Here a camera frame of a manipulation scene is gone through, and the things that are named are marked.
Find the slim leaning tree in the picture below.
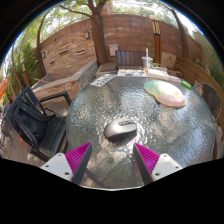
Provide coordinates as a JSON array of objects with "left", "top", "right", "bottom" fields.
[{"left": 168, "top": 6, "right": 190, "bottom": 60}]

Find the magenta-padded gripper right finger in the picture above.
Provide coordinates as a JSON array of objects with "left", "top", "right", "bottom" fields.
[{"left": 132, "top": 142, "right": 184, "bottom": 186}]

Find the green plastic object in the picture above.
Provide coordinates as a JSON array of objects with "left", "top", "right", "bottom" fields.
[{"left": 180, "top": 79, "right": 194, "bottom": 90}]

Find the black bag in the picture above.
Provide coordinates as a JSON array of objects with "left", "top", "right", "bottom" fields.
[{"left": 13, "top": 101, "right": 56, "bottom": 144}]

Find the colourful picture magazine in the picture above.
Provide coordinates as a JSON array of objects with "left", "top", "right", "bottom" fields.
[{"left": 116, "top": 68, "right": 149, "bottom": 78}]

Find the dark wooden slatted chair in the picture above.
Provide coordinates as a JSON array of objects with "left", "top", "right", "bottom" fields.
[{"left": 114, "top": 49, "right": 147, "bottom": 70}]

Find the blue-covered book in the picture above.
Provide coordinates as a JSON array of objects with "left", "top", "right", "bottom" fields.
[{"left": 168, "top": 75, "right": 183, "bottom": 84}]

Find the open white book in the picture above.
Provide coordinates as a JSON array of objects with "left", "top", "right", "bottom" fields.
[{"left": 147, "top": 68, "right": 171, "bottom": 81}]

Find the white utility box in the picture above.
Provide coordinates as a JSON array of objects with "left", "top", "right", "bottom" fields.
[{"left": 108, "top": 43, "right": 120, "bottom": 58}]

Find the wooden bollard lamp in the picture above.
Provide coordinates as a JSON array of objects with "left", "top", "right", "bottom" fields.
[{"left": 151, "top": 19, "right": 163, "bottom": 64}]

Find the forked tree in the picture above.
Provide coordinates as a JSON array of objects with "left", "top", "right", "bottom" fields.
[{"left": 59, "top": 0, "right": 114, "bottom": 66}]

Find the grey computer mouse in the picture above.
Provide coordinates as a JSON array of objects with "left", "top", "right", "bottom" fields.
[{"left": 103, "top": 117, "right": 139, "bottom": 144}]

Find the brown wicker chair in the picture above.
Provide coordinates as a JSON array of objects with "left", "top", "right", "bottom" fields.
[{"left": 193, "top": 82, "right": 223, "bottom": 124}]

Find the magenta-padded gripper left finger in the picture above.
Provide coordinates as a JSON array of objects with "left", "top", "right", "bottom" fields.
[{"left": 40, "top": 142, "right": 94, "bottom": 186}]

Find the beige stone block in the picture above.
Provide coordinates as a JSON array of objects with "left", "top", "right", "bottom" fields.
[{"left": 161, "top": 52, "right": 178, "bottom": 70}]

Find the black slatted chair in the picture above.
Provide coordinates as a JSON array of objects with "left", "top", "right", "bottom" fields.
[{"left": 6, "top": 85, "right": 73, "bottom": 163}]

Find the clear plastic cup with straw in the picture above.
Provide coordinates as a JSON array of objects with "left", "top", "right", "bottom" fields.
[{"left": 141, "top": 48, "right": 154, "bottom": 74}]

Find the curved wooden bench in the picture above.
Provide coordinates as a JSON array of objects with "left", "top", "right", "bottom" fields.
[{"left": 174, "top": 56, "right": 224, "bottom": 101}]

